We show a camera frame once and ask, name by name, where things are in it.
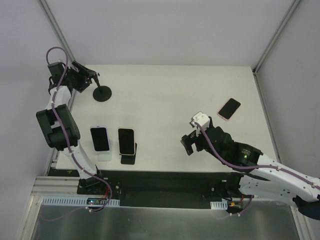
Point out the aluminium frame post right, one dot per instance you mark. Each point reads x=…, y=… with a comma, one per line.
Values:
x=277, y=34

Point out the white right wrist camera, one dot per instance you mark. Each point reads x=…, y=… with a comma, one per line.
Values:
x=200, y=119

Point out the black folding phone stand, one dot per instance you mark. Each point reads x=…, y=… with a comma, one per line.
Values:
x=127, y=159

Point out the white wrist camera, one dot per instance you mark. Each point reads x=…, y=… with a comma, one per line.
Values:
x=56, y=70
x=200, y=119

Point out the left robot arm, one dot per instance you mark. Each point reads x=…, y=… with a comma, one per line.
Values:
x=59, y=127

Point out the black round-base phone stand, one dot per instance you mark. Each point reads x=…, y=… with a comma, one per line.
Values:
x=102, y=93

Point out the lilac-cased phone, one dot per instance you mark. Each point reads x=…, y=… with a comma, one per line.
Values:
x=100, y=138

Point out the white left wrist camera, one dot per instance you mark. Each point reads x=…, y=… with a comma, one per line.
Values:
x=56, y=70

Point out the white slotted cable duct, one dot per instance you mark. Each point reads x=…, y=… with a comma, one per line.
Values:
x=70, y=201
x=219, y=205

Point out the beige-cased phone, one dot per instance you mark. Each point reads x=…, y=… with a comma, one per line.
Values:
x=126, y=141

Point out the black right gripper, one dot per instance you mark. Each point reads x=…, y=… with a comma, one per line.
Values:
x=195, y=140

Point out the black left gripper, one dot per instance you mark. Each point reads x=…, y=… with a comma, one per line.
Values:
x=88, y=74

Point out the aluminium frame post left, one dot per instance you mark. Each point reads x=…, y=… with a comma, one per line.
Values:
x=56, y=27

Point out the white slotted cable duct left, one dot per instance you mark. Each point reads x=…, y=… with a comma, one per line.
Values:
x=70, y=201

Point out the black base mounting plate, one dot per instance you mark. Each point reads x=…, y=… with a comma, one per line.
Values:
x=155, y=189

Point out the white slotted cable duct right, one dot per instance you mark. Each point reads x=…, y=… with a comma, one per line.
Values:
x=219, y=205

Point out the white folding phone stand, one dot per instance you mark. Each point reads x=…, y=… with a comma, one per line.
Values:
x=104, y=156

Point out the aluminium frame post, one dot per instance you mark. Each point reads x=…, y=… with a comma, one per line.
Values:
x=56, y=27
x=277, y=34

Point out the pink-cased phone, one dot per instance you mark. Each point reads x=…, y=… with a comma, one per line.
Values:
x=228, y=109

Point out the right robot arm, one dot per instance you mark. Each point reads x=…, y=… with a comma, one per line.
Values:
x=260, y=175

